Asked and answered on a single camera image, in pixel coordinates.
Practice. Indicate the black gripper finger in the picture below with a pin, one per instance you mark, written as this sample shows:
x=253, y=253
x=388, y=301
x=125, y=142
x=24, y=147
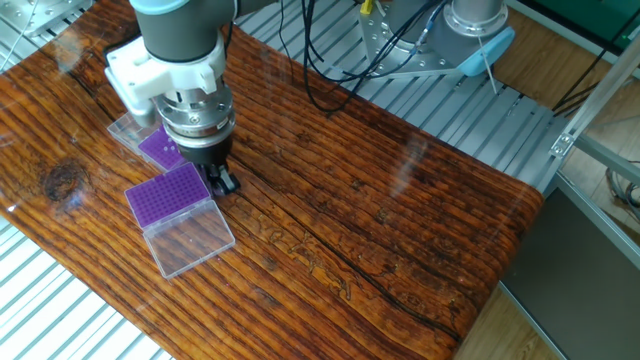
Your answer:
x=226, y=181
x=209, y=177

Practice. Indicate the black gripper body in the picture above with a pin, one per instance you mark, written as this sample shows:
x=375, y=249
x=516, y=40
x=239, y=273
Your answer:
x=207, y=154

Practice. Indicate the purple tip holder clear lid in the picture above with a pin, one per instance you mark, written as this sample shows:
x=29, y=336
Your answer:
x=160, y=155
x=175, y=200

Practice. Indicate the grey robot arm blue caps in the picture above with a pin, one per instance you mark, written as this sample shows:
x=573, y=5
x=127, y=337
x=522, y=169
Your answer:
x=185, y=30

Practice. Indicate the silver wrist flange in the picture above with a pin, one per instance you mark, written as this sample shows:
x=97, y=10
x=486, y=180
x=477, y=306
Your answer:
x=200, y=117

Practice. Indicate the glossy wood grain sheet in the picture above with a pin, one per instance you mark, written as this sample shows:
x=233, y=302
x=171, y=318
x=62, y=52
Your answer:
x=350, y=225

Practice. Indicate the perforated metal plate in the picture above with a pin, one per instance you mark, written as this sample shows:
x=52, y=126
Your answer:
x=45, y=12

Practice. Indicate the yellow connector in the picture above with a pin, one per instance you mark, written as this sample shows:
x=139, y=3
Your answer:
x=366, y=6

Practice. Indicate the metal connector blue rings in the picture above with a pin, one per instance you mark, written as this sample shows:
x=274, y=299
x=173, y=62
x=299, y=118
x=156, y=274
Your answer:
x=425, y=32

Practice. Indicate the dark grey panel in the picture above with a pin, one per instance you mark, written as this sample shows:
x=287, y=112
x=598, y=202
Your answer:
x=575, y=300

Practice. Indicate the white wrist mounting bracket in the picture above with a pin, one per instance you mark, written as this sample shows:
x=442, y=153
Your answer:
x=150, y=75

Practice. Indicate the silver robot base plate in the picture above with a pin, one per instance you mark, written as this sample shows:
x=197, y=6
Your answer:
x=395, y=62

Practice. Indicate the aluminium frame post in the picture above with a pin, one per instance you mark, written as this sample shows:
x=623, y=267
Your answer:
x=600, y=95

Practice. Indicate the aluminium frame rail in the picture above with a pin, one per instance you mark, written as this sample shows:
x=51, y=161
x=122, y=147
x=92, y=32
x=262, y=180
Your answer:
x=610, y=160

